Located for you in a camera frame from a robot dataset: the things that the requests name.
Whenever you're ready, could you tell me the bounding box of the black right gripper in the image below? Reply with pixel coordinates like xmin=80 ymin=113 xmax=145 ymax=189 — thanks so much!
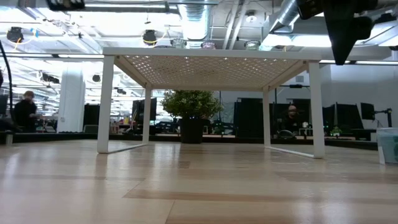
xmin=322 ymin=0 xmax=379 ymax=66

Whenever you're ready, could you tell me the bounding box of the plain blue candle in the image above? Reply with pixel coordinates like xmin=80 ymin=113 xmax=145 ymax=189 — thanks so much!
xmin=376 ymin=127 xmax=398 ymax=166

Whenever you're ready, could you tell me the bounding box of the black monitor on arm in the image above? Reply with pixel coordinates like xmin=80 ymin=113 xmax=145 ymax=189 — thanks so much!
xmin=360 ymin=102 xmax=393 ymax=128

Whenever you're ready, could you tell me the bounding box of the black partition panel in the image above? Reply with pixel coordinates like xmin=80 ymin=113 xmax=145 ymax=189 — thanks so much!
xmin=322 ymin=102 xmax=364 ymax=130
xmin=233 ymin=98 xmax=269 ymax=138

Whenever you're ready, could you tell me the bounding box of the person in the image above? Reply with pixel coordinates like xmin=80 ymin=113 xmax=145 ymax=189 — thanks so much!
xmin=279 ymin=104 xmax=302 ymax=133
xmin=14 ymin=90 xmax=39 ymax=134

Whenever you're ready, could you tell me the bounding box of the white perforated metal shelf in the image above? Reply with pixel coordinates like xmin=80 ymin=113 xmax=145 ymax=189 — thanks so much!
xmin=96 ymin=47 xmax=326 ymax=159

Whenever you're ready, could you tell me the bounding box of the potted green artificial plant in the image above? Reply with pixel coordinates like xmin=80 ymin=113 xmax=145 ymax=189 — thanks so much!
xmin=160 ymin=89 xmax=223 ymax=144

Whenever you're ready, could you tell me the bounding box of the black hanging ceiling device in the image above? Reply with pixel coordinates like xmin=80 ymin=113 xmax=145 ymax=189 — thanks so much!
xmin=6 ymin=27 xmax=25 ymax=44
xmin=142 ymin=29 xmax=158 ymax=47

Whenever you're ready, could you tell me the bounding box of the black background monitor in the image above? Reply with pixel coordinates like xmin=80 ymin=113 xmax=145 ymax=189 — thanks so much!
xmin=132 ymin=98 xmax=158 ymax=122

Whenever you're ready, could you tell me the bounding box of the white building column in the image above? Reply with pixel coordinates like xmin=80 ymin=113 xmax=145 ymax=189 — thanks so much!
xmin=57 ymin=67 xmax=86 ymax=134

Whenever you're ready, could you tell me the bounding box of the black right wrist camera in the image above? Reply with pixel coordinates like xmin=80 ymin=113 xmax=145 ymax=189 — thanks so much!
xmin=295 ymin=0 xmax=325 ymax=21

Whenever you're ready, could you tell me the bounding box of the silver ceiling air duct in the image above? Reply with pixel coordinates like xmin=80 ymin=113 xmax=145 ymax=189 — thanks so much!
xmin=269 ymin=0 xmax=301 ymax=34
xmin=177 ymin=0 xmax=218 ymax=41

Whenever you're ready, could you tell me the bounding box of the black aluminium table frame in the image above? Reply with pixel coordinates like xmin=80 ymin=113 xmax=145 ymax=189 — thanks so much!
xmin=0 ymin=130 xmax=379 ymax=151

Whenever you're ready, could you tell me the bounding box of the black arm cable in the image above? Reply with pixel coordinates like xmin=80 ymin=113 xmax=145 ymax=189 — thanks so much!
xmin=0 ymin=39 xmax=14 ymax=121

